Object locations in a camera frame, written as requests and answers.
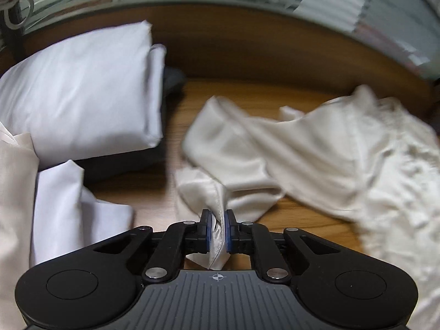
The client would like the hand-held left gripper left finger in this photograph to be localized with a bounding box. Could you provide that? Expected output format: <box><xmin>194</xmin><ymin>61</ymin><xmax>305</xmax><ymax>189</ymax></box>
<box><xmin>93</xmin><ymin>209</ymin><xmax>212</xmax><ymax>284</ymax></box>

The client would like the crinkled cream garment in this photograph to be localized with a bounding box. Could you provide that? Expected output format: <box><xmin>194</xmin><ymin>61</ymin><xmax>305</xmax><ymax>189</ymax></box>
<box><xmin>357</xmin><ymin>93</ymin><xmax>440</xmax><ymax>317</ymax></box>

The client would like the wooden desk edge panel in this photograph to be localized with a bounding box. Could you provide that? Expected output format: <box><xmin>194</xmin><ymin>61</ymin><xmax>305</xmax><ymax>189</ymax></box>
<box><xmin>21</xmin><ymin>3</ymin><xmax>434</xmax><ymax>117</ymax></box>

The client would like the large white folded garment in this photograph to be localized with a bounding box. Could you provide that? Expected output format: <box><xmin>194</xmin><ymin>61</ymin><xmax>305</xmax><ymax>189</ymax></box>
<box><xmin>0</xmin><ymin>21</ymin><xmax>167</xmax><ymax>160</ymax></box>

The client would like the small white folded garment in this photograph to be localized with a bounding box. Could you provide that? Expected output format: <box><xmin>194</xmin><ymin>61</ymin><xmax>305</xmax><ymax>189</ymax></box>
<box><xmin>29</xmin><ymin>160</ymin><xmax>134</xmax><ymax>269</ymax></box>

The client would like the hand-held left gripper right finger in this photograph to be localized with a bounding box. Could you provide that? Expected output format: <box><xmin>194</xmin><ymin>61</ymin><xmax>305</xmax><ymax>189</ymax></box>
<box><xmin>225</xmin><ymin>209</ymin><xmax>341</xmax><ymax>284</ymax></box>

